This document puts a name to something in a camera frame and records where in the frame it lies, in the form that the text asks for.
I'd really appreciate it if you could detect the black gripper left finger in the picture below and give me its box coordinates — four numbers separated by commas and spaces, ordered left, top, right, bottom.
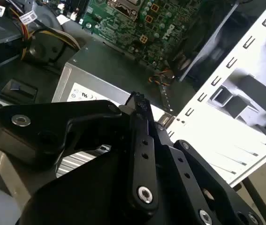
0, 91, 160, 218

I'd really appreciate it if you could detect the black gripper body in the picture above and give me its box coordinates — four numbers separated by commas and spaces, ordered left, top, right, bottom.
20, 145, 194, 225

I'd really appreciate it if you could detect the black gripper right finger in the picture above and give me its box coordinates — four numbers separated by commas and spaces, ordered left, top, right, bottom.
146, 100, 266, 225

